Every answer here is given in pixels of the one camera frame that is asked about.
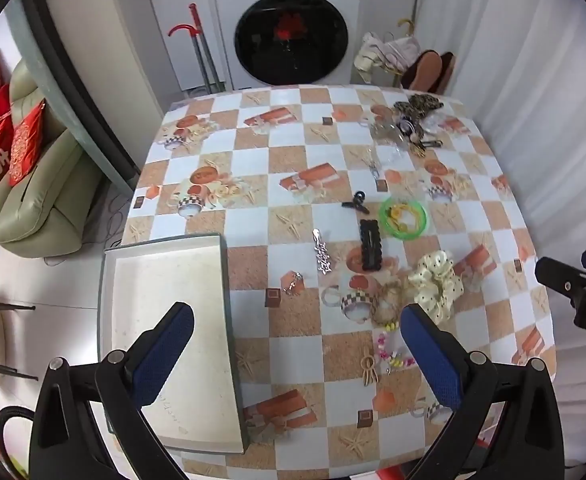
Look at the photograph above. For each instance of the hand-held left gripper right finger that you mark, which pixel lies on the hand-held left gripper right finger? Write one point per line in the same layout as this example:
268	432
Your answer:
433	360

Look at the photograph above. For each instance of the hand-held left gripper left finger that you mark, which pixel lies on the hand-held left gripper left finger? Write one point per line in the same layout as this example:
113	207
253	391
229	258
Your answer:
165	355

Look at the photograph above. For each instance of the grey rimmed white tray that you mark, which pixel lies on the grey rimmed white tray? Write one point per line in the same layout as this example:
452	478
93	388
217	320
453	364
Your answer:
163	280

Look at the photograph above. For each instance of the cream polka dot scrunchie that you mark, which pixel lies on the cream polka dot scrunchie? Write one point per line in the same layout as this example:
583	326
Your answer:
435	272

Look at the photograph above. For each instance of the green plastic bangle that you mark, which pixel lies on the green plastic bangle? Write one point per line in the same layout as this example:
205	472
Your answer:
402	233

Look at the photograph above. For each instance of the black beaded hair clip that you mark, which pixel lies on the black beaded hair clip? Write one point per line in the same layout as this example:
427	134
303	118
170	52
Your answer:
364	245

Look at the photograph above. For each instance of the checkered printed tablecloth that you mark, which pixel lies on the checkered printed tablecloth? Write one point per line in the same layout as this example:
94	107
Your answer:
298	330

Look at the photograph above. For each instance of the silver rhinestone hair clip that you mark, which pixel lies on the silver rhinestone hair clip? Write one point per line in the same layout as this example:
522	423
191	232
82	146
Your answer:
321	257

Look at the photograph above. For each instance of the small silver earring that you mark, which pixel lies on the small silver earring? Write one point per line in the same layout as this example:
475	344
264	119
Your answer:
295	276

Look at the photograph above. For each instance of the white curtain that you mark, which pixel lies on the white curtain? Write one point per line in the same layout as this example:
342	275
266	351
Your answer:
523	110

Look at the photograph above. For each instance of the small black claw clip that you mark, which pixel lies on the small black claw clip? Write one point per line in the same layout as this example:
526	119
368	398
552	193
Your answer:
357	199

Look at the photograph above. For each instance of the black slim hair clip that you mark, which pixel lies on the black slim hair clip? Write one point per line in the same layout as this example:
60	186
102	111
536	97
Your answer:
425	144

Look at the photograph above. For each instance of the small gold hair clip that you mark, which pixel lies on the small gold hair clip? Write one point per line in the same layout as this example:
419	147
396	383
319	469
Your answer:
415	151

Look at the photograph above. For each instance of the clear plastic bag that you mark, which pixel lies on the clear plastic bag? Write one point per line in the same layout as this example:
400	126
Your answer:
435	121

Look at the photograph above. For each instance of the leopard print hair bow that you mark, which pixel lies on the leopard print hair bow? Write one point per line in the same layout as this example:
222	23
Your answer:
418	104

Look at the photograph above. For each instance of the brown slipper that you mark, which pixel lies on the brown slipper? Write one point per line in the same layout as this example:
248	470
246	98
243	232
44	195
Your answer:
425	72
448	72

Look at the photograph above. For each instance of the cream garment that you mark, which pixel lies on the cream garment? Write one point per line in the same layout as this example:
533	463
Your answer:
373	55

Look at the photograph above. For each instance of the yellow clothes hanger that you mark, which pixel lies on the yellow clothes hanger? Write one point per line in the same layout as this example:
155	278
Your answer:
405	22

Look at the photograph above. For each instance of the white washing machine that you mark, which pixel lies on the white washing machine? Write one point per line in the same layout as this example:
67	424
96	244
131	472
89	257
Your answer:
233	10

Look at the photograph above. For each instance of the dark door frame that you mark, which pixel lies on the dark door frame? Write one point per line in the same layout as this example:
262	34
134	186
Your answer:
88	125

